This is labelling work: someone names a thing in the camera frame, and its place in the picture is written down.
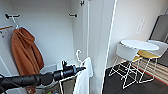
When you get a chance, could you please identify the white t-shirt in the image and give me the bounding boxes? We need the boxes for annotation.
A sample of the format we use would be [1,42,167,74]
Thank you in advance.
[72,56,95,94]

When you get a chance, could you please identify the white clothes hanger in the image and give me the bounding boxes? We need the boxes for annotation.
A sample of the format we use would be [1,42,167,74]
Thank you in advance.
[11,16,21,32]
[75,49,85,68]

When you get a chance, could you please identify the white wardrobe door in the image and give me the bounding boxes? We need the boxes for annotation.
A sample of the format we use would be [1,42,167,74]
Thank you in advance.
[99,0,118,94]

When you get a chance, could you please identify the grey storage basket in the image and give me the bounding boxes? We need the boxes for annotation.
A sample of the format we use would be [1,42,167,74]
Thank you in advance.
[43,83,62,94]

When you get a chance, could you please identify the white wardrobe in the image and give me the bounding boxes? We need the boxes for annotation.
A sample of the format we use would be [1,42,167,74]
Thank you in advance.
[0,0,105,94]

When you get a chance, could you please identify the orange hoodie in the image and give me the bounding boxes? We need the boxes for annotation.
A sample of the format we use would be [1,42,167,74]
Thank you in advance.
[10,27,45,78]

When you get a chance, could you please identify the black door hinge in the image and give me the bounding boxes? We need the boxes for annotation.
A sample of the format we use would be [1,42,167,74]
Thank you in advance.
[79,0,86,7]

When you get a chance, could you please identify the black wall hook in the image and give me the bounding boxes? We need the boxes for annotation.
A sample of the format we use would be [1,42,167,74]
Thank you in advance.
[68,12,79,19]
[4,13,21,20]

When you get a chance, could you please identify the yellow wire-legged chair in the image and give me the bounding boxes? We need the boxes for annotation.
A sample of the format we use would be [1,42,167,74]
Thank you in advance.
[132,49,160,85]

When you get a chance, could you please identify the pale wall decal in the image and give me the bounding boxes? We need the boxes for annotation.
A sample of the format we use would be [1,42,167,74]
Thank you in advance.
[136,16,148,35]

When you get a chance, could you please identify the white wire-legged chair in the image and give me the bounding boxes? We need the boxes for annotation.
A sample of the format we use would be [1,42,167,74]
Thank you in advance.
[145,39,168,68]

